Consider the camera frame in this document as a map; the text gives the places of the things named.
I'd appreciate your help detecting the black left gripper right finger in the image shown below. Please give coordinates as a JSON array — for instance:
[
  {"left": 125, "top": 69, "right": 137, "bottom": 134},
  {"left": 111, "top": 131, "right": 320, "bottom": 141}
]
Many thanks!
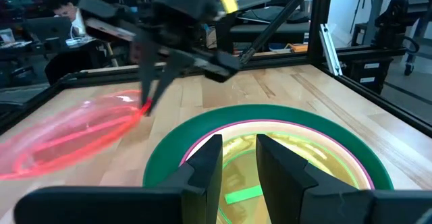
[{"left": 256, "top": 134, "right": 432, "bottom": 224}]

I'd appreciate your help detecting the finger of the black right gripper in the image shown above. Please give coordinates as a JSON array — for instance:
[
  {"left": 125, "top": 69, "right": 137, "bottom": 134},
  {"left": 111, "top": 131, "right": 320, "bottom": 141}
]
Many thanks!
[
  {"left": 136, "top": 41, "right": 159, "bottom": 109},
  {"left": 145, "top": 51, "right": 195, "bottom": 115}
]

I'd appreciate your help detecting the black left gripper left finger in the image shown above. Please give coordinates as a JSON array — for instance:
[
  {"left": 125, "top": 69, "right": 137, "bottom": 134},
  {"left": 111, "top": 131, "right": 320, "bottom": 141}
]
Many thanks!
[{"left": 13, "top": 134, "right": 223, "bottom": 224}]

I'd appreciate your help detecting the transparent green plastic plate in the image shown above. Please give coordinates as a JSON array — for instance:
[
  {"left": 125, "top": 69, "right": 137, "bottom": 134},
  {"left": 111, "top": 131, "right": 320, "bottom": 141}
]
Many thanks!
[{"left": 215, "top": 131, "right": 360, "bottom": 224}]

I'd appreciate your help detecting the transparent orange plastic plate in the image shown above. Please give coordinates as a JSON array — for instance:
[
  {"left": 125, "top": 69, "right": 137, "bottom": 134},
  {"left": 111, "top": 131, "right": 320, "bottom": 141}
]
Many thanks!
[{"left": 0, "top": 89, "right": 153, "bottom": 181}]

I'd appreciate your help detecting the large opaque green plate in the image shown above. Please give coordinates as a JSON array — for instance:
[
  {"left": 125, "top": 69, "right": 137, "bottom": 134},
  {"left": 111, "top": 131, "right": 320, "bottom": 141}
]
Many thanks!
[{"left": 142, "top": 103, "right": 395, "bottom": 191}]

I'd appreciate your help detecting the black desk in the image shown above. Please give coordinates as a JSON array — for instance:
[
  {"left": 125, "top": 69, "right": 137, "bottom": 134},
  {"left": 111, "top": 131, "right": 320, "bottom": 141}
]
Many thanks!
[{"left": 232, "top": 0, "right": 311, "bottom": 53}]

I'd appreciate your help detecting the person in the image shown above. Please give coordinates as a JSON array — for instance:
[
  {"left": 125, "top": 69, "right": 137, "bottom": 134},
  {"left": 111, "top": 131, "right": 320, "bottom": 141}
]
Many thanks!
[{"left": 45, "top": 0, "right": 112, "bottom": 85}]

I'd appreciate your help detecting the grey laptop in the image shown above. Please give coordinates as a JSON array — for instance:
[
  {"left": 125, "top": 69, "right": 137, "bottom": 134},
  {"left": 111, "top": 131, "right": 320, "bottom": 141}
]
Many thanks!
[{"left": 24, "top": 16, "right": 74, "bottom": 43}]

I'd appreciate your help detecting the black storage box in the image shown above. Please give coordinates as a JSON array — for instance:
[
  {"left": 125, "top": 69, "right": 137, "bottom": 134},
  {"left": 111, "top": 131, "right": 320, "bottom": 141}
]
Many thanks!
[{"left": 344, "top": 57, "right": 395, "bottom": 96}]

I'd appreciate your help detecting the black tripod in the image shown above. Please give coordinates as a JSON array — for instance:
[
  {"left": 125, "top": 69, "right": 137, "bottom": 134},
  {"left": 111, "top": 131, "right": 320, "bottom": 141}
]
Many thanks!
[{"left": 349, "top": 0, "right": 371, "bottom": 34}]

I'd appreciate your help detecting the black office chair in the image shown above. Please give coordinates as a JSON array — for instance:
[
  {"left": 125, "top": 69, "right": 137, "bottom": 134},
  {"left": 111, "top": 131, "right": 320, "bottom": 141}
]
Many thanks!
[{"left": 373, "top": 0, "right": 432, "bottom": 76}]

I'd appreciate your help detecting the white charger cable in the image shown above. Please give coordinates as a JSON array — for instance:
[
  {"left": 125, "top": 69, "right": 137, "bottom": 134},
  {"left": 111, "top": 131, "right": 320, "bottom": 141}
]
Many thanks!
[{"left": 65, "top": 24, "right": 96, "bottom": 47}]

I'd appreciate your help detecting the silver aluminium bracket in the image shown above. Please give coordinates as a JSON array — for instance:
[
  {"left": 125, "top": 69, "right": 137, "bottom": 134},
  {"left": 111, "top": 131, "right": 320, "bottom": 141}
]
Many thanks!
[{"left": 319, "top": 23, "right": 344, "bottom": 77}]

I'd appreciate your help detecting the black aluminium table frame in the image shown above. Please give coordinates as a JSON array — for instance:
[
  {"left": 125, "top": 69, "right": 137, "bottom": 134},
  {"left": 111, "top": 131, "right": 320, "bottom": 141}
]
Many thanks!
[{"left": 0, "top": 0, "right": 432, "bottom": 138}]

